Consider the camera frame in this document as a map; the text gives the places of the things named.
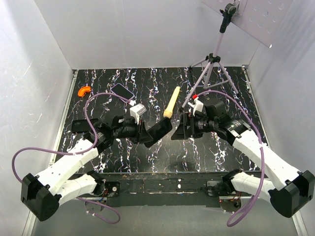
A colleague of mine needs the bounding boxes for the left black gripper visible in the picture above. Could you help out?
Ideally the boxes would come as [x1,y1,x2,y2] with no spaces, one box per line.
[113,117,154,145]

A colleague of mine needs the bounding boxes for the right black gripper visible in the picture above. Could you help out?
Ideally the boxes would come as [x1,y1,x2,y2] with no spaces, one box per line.
[171,113,218,140]

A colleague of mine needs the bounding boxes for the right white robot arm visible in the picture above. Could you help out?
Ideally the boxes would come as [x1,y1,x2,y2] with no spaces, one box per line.
[171,99,315,218]

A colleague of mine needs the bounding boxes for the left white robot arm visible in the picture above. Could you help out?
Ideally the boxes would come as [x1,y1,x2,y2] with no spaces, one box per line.
[21,116,153,221]

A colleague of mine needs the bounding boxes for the cream toy microphone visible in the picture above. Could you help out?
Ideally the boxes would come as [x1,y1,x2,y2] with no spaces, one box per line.
[163,87,180,118]

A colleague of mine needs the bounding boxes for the purple cased smartphone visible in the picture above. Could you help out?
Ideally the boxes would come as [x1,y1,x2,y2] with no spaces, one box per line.
[110,83,135,101]

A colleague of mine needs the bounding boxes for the orange curved plastic piece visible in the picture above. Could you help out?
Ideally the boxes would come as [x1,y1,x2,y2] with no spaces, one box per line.
[77,86,91,97]

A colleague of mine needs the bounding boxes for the perforated grey board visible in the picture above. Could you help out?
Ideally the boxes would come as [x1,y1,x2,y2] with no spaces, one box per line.
[203,0,293,48]

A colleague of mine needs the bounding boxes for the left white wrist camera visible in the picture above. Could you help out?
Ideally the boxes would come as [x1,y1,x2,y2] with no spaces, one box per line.
[129,104,147,124]

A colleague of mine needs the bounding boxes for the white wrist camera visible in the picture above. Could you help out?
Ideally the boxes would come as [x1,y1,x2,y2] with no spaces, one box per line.
[188,94,204,117]
[129,104,147,124]

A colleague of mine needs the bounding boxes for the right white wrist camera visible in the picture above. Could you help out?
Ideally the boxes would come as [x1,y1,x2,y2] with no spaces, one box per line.
[188,94,204,117]

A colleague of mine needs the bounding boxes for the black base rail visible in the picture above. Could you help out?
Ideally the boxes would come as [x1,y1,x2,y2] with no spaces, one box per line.
[101,172,245,212]

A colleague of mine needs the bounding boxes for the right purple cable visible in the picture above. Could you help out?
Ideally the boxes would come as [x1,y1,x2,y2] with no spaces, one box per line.
[196,90,265,227]

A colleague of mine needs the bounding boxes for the purple cable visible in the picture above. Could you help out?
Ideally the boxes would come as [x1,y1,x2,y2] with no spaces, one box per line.
[11,92,133,225]
[196,90,265,227]

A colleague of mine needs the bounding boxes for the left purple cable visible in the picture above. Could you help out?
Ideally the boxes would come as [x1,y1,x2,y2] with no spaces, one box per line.
[11,92,133,225]

